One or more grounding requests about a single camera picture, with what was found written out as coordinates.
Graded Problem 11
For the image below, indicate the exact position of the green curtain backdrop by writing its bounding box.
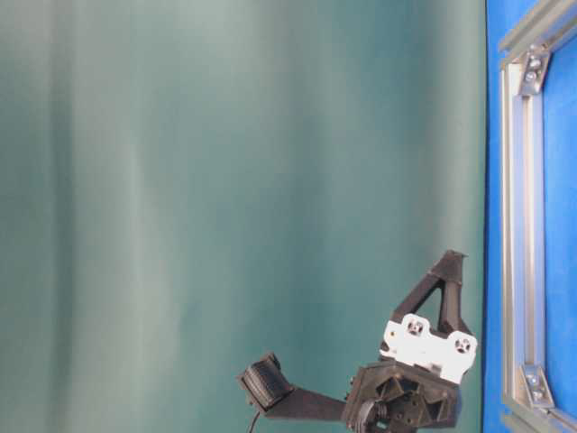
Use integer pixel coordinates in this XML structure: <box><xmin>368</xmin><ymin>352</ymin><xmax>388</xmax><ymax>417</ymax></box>
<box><xmin>1</xmin><ymin>1</ymin><xmax>486</xmax><ymax>432</ymax></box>

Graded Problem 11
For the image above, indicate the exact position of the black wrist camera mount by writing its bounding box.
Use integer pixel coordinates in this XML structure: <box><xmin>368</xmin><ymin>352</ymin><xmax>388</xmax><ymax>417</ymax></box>
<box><xmin>237</xmin><ymin>352</ymin><xmax>345</xmax><ymax>421</ymax></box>

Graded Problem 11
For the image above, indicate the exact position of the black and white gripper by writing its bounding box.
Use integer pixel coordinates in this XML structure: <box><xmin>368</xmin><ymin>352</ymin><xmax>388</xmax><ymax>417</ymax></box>
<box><xmin>344</xmin><ymin>250</ymin><xmax>478</xmax><ymax>432</ymax></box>

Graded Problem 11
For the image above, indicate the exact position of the aluminium extrusion frame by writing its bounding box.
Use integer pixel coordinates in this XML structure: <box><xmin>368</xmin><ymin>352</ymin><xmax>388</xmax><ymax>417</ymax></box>
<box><xmin>499</xmin><ymin>1</ymin><xmax>576</xmax><ymax>432</ymax></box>

